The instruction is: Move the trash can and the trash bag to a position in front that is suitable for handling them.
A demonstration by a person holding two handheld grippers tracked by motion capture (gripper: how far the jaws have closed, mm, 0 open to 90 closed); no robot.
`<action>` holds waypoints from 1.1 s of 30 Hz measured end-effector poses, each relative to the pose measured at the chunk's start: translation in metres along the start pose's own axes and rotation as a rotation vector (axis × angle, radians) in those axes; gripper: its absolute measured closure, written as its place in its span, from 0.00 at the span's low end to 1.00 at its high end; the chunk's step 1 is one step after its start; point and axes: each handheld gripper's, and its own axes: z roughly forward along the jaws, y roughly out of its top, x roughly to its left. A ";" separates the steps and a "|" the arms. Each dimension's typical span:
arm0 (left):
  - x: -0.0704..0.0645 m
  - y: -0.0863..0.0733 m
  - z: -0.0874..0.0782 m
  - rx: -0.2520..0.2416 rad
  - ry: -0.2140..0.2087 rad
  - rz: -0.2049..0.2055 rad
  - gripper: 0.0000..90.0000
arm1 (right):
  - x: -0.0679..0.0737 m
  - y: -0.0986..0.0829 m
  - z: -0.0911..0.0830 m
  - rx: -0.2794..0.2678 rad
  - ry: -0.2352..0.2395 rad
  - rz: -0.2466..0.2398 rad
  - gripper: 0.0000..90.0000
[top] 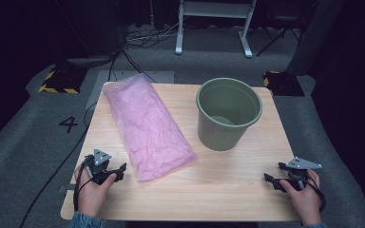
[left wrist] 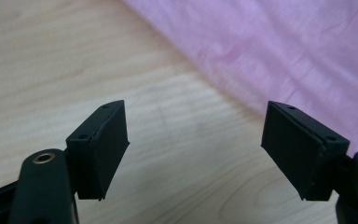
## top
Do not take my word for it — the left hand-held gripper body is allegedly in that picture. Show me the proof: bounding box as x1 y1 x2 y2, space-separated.
85 148 117 186

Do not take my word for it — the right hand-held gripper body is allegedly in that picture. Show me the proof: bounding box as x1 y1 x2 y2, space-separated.
286 156 323 191

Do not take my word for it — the pink plastic bag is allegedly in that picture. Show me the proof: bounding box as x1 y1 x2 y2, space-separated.
102 73 199 183

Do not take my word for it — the green plastic bin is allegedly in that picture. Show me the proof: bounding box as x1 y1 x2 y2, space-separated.
196 77 263 152

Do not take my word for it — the person's left hand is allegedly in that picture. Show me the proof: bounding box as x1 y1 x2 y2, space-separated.
73 162 118 219

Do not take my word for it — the person's right hand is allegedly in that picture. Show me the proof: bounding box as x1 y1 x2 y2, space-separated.
279 169 323 226

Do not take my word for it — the grey tape strip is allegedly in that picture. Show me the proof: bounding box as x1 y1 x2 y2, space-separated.
58 183 77 193

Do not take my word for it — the black tripod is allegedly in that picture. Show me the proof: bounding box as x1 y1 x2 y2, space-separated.
255 18 302 58

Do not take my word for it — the grey column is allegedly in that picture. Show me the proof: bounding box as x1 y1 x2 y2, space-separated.
285 0 346 76

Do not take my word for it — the right hand-held gripper black cable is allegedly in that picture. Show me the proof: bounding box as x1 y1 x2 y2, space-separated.
298 175 327 213

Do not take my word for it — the hand-held gripper black cable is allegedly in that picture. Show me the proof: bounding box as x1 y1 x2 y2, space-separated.
72 155 93 213
298 175 327 213

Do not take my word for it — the left hand-held gripper black cable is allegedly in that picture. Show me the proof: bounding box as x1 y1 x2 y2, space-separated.
72 155 93 213

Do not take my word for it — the long black floor cable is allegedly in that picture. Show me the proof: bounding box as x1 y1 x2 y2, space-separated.
19 101 99 228

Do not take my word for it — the black yellow striped base plate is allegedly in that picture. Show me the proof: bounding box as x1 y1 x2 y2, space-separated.
262 70 306 97
38 66 88 94

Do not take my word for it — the thin black floor cable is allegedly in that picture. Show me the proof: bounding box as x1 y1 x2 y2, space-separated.
121 49 157 84

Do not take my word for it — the bundle of floor cables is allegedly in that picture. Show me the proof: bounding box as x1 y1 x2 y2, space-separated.
125 21 184 50

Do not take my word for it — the white metal stand frame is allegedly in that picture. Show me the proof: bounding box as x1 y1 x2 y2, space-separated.
174 0 258 59

